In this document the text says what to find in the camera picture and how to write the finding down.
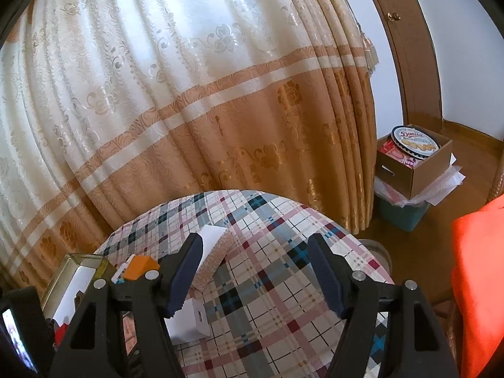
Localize red toy block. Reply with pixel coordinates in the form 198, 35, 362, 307
55, 324, 69, 347

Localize plaid tablecloth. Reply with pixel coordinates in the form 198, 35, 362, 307
97, 189, 390, 377

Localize gold metal tin tray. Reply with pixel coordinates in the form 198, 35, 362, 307
41, 254, 116, 326

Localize orange cube block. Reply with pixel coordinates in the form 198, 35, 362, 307
122, 254, 160, 281

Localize teal waste bin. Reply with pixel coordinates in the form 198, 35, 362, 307
378, 198, 430, 232

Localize red snack package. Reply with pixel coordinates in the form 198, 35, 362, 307
378, 138, 421, 169

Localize cardboard box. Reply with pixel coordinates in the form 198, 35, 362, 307
375, 125, 453, 199

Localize white rounded box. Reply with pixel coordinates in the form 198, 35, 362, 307
165, 298, 211, 345

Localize round cookie tin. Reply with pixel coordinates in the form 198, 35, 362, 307
390, 125, 440, 160

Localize brown wooden door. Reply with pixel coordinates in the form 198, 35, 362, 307
372, 0, 443, 132

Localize small white barcode box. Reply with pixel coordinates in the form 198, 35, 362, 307
111, 254, 135, 284

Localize cream and tan curtain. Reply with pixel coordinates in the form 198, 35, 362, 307
1, 0, 377, 289

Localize white box red seal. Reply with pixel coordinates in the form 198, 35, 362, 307
191, 224, 234, 292

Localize orange cloth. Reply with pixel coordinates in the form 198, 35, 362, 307
451, 196, 503, 377

